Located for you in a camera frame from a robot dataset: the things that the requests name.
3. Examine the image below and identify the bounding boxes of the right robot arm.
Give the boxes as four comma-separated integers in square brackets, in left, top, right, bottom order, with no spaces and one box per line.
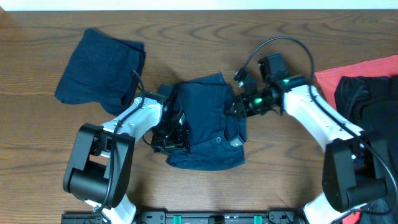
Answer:
[226,54,397,223]

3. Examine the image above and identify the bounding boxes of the red cloth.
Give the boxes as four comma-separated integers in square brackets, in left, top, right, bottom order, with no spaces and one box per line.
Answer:
[314,55,398,224]

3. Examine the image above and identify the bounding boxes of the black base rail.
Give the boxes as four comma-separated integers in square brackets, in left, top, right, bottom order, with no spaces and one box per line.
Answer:
[60,210,308,224]

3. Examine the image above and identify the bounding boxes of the folded navy blue shorts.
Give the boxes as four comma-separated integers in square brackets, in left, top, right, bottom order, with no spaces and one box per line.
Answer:
[55,28,146,116]

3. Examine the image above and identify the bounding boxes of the navy blue shorts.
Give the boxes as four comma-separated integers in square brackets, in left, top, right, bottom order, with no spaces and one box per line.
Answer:
[166,73,247,171]
[55,28,146,116]

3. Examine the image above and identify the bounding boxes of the black patterned garment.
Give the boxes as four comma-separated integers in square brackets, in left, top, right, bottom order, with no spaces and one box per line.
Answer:
[334,75,398,224]

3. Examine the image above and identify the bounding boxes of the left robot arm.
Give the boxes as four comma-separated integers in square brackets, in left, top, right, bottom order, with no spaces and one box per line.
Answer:
[61,85,190,223]

